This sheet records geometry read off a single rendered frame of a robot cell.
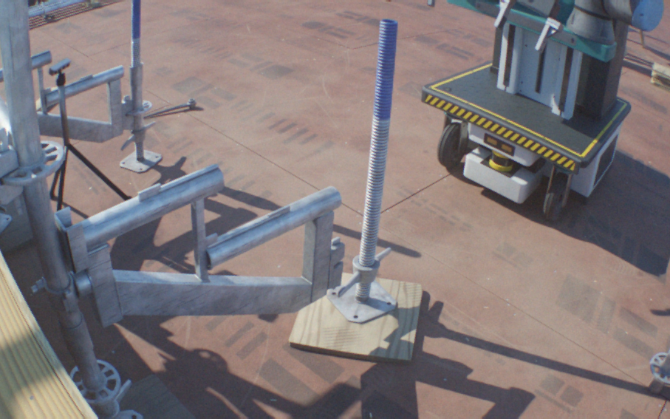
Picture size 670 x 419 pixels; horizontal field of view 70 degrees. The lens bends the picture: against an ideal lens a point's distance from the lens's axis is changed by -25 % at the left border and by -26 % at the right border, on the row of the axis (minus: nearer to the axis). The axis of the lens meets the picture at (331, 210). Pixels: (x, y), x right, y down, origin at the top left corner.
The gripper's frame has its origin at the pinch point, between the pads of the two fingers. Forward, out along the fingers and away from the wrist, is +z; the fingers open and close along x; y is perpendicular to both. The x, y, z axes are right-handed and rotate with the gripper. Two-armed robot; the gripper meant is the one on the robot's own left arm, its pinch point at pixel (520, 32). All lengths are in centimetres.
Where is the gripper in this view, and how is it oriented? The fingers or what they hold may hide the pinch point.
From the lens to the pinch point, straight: 148.8
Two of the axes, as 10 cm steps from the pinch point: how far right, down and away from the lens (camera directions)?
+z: -4.3, 8.3, 3.5
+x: 6.2, 5.5, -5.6
